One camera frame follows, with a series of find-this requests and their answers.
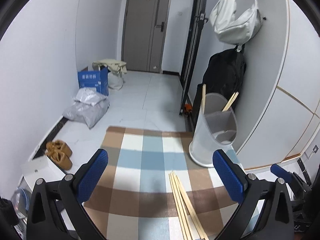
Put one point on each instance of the black metal rack frame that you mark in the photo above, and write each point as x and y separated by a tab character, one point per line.
197	21

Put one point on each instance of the black hanging backpack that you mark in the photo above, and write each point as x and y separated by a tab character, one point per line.
224	76

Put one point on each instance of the blue bowl on floor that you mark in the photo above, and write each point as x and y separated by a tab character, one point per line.
20	200

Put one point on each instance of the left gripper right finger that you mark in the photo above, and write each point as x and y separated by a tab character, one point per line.
243	190

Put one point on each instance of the grey door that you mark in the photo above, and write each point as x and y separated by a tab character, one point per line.
144	31

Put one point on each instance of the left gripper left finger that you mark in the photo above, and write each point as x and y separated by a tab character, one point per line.
75	189

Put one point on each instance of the white plastic parcel bag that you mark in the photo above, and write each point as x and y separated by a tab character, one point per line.
89	96

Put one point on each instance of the wall power outlet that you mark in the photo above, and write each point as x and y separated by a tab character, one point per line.
315	149

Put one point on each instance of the brown slipper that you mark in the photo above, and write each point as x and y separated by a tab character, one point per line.
60	159
59	145

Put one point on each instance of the chopstick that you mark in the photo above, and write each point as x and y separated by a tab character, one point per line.
185	217
178	206
195	218
181	188
203	102
230	101

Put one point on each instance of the brown slipper near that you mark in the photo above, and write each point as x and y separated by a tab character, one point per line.
60	159

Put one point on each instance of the checkered plaid mat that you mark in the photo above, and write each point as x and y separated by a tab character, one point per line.
133	198

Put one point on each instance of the orange small object on floor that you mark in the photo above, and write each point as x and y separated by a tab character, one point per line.
187	110

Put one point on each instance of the beige cloth bag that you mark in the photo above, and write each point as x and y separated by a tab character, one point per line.
116	70

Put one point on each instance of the white flat box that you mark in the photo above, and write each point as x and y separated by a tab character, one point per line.
41	167

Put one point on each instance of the grey plastic parcel bag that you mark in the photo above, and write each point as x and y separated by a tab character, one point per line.
86	114

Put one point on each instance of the white grey hanging bag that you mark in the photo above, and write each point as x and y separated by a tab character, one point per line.
231	29

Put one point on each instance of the brown slipper far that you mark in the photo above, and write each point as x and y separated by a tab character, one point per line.
59	145

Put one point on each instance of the blue cardboard box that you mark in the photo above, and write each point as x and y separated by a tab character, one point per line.
94	79

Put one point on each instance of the white divided utensil holder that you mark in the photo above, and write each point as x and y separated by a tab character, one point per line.
215	130

